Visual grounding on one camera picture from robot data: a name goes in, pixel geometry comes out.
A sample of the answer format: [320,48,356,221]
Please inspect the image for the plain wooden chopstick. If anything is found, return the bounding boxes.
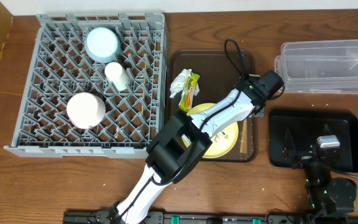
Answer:
[240,119,248,154]

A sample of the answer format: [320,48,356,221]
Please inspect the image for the yellow plate with crumbs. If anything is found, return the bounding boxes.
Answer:
[182,103,239,159]

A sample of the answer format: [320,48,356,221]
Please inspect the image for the green orange snack wrapper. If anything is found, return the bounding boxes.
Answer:
[179,72,200,112]

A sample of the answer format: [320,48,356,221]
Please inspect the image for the white wrapper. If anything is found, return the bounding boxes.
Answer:
[170,69,196,98]

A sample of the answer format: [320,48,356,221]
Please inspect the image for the cream plastic cup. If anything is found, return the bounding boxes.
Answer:
[104,62,131,91]

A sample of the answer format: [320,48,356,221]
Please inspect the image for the light blue bowl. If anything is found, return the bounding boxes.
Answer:
[85,27,120,63]

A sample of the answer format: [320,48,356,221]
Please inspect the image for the pink bowl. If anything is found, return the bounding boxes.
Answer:
[67,92,106,129]

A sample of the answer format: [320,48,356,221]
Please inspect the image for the patterned wooden chopstick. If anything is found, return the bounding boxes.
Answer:
[142,64,147,114]

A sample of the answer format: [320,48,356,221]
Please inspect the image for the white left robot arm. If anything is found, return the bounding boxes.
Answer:
[109,70,284,223]

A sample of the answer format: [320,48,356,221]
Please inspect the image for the black plastic tray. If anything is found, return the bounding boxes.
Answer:
[268,109,358,173]

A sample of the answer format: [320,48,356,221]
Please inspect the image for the dark brown serving tray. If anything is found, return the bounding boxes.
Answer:
[167,50,258,163]

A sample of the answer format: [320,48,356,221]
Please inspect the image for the clear plastic container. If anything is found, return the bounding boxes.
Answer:
[275,39,358,94]

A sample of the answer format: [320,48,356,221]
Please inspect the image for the grey plastic dish rack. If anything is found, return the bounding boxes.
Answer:
[7,12,169,159]

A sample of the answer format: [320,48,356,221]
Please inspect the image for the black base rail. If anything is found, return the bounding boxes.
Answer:
[62,210,358,224]

